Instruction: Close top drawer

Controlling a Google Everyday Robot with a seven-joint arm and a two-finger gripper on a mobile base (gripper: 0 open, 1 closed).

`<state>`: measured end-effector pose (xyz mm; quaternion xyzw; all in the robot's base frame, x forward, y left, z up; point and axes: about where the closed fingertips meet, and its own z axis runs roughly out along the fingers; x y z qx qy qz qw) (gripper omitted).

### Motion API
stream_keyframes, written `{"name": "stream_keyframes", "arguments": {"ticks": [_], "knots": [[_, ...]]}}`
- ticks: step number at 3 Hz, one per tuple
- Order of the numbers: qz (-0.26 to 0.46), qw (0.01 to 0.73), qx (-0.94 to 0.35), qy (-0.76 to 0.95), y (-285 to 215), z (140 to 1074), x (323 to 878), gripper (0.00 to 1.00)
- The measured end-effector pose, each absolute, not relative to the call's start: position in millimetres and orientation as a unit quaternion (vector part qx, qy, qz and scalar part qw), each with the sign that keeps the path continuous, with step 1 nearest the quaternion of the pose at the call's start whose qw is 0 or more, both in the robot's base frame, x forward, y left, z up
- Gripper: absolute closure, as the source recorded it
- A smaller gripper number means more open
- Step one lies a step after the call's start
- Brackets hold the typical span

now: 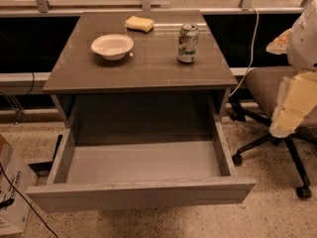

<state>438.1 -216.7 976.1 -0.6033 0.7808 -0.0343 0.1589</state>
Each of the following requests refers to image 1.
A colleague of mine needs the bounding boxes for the black cable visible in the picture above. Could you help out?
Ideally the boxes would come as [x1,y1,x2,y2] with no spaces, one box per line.
[0,162,59,238]

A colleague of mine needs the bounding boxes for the green soda can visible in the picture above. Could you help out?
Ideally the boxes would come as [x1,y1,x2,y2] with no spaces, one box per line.
[177,23,199,63]

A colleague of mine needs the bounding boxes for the black metal stand base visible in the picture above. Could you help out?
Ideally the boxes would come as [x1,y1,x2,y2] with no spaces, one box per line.
[28,134,63,177]

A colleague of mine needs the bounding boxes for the grey drawer cabinet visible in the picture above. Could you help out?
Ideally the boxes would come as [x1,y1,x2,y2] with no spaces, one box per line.
[44,11,236,127]

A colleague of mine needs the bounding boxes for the grey top drawer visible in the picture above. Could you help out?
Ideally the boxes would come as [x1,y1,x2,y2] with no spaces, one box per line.
[26,96,257,214]

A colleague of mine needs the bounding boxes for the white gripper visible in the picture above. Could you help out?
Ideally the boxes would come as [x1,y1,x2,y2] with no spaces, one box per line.
[265,0,317,138]

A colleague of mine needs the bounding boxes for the white cable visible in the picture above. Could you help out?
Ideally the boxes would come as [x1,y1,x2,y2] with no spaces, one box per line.
[228,6,261,98]

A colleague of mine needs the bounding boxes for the white cardboard box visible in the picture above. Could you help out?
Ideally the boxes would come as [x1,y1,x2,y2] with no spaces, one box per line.
[0,136,38,235]

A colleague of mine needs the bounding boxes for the white paper bowl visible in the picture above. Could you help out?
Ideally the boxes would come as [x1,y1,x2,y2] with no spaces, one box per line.
[91,34,134,60]

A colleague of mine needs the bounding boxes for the yellow sponge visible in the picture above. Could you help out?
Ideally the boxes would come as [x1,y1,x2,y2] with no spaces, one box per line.
[125,16,154,33]

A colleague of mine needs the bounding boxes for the grey office chair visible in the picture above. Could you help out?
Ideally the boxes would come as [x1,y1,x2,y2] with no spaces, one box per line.
[230,66,317,199]

